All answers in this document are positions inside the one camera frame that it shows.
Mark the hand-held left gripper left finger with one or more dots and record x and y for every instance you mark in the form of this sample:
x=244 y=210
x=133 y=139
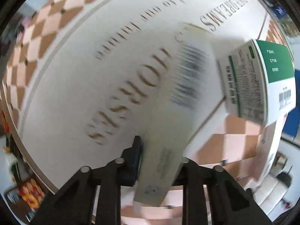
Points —
x=133 y=164

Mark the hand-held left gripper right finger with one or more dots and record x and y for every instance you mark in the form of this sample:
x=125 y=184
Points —
x=187 y=168

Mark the long white box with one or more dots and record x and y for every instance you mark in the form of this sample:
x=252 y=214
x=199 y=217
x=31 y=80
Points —
x=168 y=126

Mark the checkered tablecloth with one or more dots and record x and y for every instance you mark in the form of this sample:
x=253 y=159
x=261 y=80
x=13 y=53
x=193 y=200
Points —
x=93 y=93

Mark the white cushioned chair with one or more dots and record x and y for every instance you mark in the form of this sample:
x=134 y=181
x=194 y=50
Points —
x=269 y=188

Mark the orange printed packets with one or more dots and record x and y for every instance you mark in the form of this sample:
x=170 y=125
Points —
x=30 y=192

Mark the green and white medicine box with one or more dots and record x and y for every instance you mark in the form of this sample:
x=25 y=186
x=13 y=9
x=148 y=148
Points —
x=257 y=75

